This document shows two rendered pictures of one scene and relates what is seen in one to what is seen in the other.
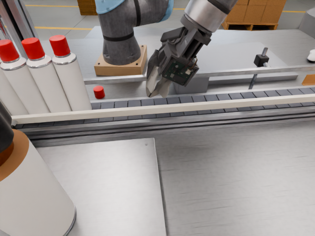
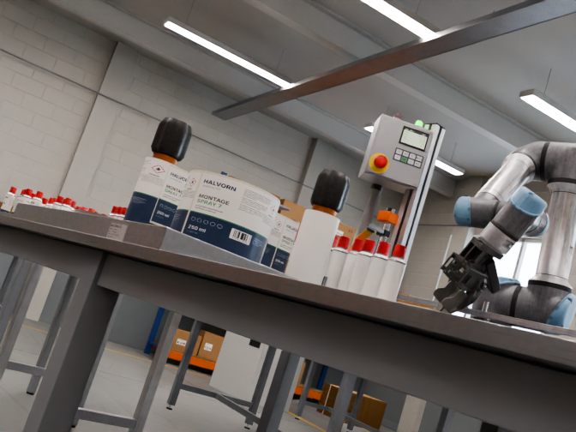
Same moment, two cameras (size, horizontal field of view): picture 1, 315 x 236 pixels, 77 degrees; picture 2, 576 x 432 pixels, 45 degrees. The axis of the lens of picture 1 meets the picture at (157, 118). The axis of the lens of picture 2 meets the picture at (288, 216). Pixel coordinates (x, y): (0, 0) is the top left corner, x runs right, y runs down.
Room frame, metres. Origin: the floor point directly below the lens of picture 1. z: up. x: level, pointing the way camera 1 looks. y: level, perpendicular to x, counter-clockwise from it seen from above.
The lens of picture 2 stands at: (-0.82, -1.19, 0.77)
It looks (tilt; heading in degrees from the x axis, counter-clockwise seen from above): 9 degrees up; 58
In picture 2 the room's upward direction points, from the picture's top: 18 degrees clockwise
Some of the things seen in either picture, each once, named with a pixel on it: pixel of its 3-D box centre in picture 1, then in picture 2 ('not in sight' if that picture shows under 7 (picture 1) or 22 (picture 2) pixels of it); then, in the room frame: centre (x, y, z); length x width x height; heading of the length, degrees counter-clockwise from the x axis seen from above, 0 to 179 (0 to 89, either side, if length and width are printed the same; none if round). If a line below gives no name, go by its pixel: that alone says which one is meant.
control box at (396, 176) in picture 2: not in sight; (396, 154); (0.47, 0.41, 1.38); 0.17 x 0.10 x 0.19; 151
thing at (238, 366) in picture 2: not in sight; (265, 345); (3.44, 5.32, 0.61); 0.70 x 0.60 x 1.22; 96
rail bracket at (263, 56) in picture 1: (259, 76); not in sight; (0.54, -0.32, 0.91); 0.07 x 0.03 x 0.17; 6
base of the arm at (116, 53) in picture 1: (120, 43); not in sight; (0.76, 0.14, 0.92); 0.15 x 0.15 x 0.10
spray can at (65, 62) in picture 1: (71, 79); (390, 282); (0.41, 0.21, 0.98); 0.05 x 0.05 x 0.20
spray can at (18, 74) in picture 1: (26, 85); (360, 276); (0.39, 0.31, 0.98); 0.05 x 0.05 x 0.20
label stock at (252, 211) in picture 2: not in sight; (224, 220); (-0.16, 0.11, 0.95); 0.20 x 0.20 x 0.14
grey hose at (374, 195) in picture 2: not in sight; (367, 217); (0.48, 0.47, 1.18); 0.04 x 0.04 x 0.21
